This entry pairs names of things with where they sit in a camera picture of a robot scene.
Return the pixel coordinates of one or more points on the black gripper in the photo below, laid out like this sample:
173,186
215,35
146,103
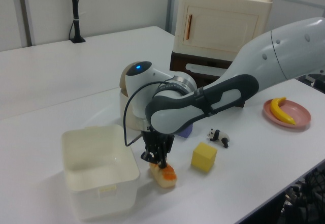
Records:
157,142

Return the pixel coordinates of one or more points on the dark brown drawer unit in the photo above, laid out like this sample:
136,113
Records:
177,64

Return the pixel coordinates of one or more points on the yellow cube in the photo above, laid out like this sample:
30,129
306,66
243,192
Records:
203,158

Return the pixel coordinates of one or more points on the black pole stand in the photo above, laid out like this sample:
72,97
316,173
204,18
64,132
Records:
75,5

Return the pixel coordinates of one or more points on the pink plate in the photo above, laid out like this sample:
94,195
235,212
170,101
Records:
297,112

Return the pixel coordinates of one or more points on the panda figurine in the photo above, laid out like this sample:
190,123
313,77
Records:
222,139

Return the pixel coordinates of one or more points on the cream plastic cabinet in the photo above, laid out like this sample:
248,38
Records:
221,31

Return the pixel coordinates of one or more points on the toy bread loaf orange top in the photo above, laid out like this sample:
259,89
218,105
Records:
167,179

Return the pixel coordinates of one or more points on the yellow banana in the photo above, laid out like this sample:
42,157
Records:
276,111

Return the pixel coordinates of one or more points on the cream bin with flip lid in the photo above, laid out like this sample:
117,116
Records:
133,123

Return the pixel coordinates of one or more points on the cream plastic basket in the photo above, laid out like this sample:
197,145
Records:
101,198

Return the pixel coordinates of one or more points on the purple cube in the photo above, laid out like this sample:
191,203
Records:
186,132

